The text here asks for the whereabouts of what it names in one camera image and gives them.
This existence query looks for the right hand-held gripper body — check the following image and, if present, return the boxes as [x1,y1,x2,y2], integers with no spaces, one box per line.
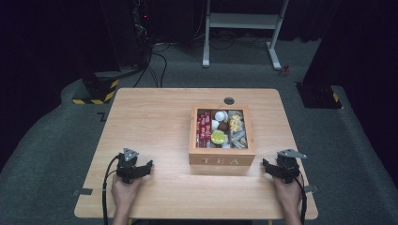
[275,148,308,185]

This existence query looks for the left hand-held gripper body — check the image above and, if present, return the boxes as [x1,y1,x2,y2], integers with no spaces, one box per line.
[115,147,141,185]

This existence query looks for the wooden tea box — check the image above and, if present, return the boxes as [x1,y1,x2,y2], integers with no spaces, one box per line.
[188,104,256,167]

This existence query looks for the person's left hand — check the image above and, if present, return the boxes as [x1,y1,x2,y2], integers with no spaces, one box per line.
[111,173,145,211]

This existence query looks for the person's right hand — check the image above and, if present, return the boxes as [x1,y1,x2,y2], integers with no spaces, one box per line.
[272,173,305,211]

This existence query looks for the clear sachets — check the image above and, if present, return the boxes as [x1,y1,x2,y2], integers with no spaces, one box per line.
[229,129,249,149]

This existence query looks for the yellow sachets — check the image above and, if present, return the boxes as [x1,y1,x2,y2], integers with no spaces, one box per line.
[229,113,244,133]

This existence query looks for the pile of red sachets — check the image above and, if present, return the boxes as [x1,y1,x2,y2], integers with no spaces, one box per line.
[196,111,212,148]

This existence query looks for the white round capsule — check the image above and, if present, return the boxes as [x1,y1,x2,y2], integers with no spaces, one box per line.
[214,110,229,123]

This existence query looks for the black stand with striped base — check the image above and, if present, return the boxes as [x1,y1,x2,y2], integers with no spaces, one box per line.
[295,0,356,110]
[71,70,121,106]

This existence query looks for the dark equipment rack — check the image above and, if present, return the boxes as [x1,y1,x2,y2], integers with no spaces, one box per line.
[99,0,154,73]

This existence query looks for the white metal stand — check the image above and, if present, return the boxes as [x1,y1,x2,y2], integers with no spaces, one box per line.
[202,0,291,70]

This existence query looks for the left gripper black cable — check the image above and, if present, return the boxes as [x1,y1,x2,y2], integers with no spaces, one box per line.
[100,154,122,225]

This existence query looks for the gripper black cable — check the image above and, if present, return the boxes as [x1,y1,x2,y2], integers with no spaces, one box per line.
[292,174,308,225]
[100,154,122,225]

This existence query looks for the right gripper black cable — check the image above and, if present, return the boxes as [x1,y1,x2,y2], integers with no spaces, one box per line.
[292,174,308,225]

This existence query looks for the black floor cables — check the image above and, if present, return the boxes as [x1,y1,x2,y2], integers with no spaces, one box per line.
[132,41,172,89]

